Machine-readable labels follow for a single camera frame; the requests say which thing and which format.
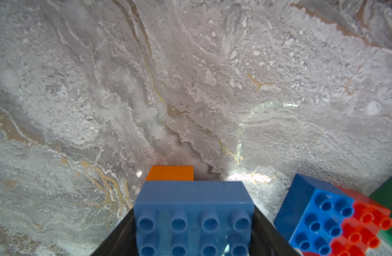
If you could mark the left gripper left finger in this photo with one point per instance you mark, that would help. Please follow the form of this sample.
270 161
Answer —
122 241

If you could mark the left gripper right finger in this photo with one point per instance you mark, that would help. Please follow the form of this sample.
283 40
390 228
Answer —
266 240

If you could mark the dark blue brick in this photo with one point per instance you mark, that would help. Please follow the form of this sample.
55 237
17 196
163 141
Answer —
312 213

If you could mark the light blue brick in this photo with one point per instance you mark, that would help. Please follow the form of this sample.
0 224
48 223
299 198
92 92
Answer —
193 218

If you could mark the orange brick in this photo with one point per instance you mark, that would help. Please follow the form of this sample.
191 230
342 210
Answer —
171 173

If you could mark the red brick centre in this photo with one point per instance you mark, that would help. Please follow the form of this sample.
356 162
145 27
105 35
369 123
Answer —
370 224

